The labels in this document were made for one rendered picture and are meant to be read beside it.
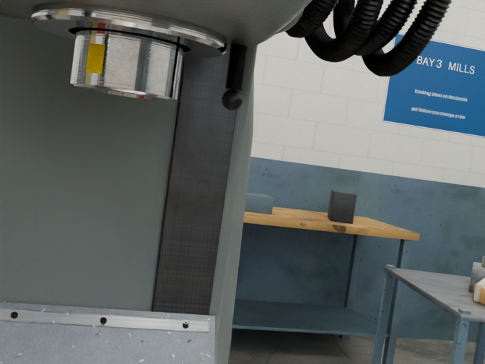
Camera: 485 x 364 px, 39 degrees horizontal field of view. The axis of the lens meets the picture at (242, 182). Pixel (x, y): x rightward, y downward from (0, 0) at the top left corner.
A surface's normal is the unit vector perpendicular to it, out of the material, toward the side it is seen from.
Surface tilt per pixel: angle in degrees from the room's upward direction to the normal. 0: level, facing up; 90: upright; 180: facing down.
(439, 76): 90
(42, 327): 63
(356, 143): 90
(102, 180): 90
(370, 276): 90
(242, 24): 166
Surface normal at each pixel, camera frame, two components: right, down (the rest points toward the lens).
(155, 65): 0.61, 0.12
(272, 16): 0.38, 0.91
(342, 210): -0.04, 0.05
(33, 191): 0.27, 0.09
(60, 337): 0.31, -0.37
